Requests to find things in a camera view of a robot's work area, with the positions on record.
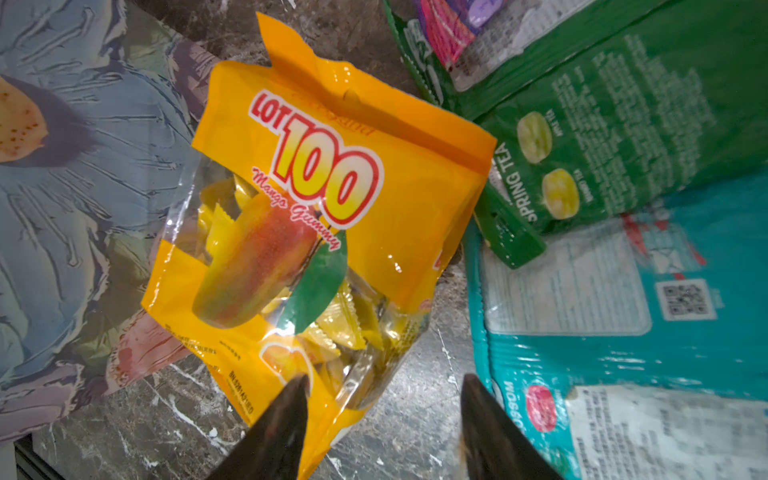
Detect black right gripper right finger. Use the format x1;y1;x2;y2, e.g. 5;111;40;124
460;373;561;480

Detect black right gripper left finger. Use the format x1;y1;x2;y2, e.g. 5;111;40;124
207;374;309;480

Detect yellow mango gummy bag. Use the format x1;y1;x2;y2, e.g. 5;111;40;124
142;14;496;479

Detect floral paper bag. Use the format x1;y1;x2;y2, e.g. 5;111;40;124
1;1;216;443

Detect teal snack bag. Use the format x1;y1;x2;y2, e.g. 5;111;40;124
464;172;767;479

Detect green spring tea snack bag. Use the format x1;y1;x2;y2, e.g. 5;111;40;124
384;1;767;269

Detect purple pink snack bag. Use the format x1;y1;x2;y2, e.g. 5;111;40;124
414;0;511;69

